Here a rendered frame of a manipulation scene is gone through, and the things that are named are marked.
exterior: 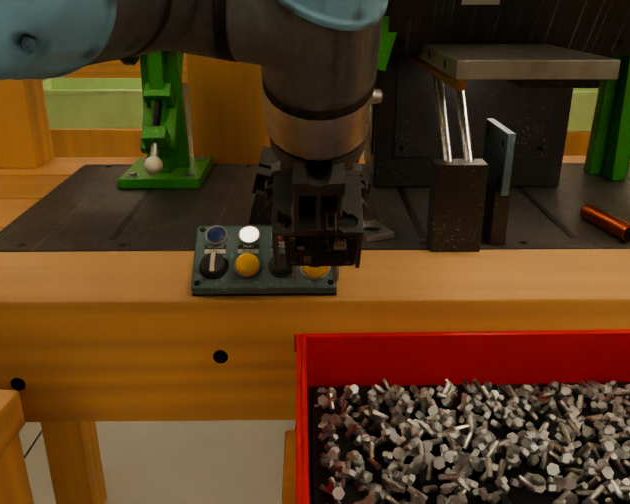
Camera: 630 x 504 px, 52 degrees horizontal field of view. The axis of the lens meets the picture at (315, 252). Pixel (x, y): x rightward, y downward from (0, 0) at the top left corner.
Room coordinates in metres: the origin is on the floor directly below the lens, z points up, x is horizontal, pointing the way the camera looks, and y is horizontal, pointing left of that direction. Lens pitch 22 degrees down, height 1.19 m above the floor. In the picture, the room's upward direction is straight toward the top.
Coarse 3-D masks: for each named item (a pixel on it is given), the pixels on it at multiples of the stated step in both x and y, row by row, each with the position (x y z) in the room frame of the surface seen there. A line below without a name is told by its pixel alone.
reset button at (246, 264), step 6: (240, 258) 0.61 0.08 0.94; (246, 258) 0.61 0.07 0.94; (252, 258) 0.61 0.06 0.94; (240, 264) 0.60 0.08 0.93; (246, 264) 0.60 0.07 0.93; (252, 264) 0.60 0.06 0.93; (258, 264) 0.61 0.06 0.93; (240, 270) 0.60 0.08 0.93; (246, 270) 0.60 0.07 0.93; (252, 270) 0.60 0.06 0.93
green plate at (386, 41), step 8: (384, 16) 0.83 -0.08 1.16; (384, 24) 0.83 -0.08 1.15; (384, 32) 0.83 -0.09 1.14; (392, 32) 0.83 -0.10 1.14; (384, 40) 0.83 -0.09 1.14; (392, 40) 0.83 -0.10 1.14; (384, 48) 0.83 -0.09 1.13; (392, 48) 0.83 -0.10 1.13; (384, 56) 0.83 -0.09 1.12; (384, 64) 0.83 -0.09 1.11
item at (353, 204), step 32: (288, 160) 0.44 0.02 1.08; (352, 160) 0.45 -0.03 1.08; (288, 192) 0.49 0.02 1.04; (320, 192) 0.43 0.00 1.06; (352, 192) 0.49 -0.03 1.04; (288, 224) 0.47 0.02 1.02; (320, 224) 0.46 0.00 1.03; (352, 224) 0.47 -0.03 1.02; (288, 256) 0.48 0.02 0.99; (320, 256) 0.48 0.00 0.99; (352, 256) 0.48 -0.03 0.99
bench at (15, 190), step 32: (64, 160) 1.25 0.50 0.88; (96, 160) 1.25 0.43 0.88; (128, 160) 1.25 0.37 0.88; (576, 160) 1.25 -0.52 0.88; (0, 192) 1.03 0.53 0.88; (32, 192) 1.03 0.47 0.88; (0, 224) 0.87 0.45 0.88; (64, 448) 1.19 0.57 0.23; (96, 448) 1.26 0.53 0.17; (64, 480) 1.19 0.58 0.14; (96, 480) 1.23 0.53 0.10
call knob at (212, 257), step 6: (204, 258) 0.61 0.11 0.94; (210, 258) 0.61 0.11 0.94; (216, 258) 0.61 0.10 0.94; (222, 258) 0.61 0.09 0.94; (204, 264) 0.60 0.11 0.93; (210, 264) 0.60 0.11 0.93; (216, 264) 0.60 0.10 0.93; (222, 264) 0.60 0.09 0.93; (204, 270) 0.60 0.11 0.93; (210, 270) 0.60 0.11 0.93; (216, 270) 0.60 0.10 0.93; (222, 270) 0.60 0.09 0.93
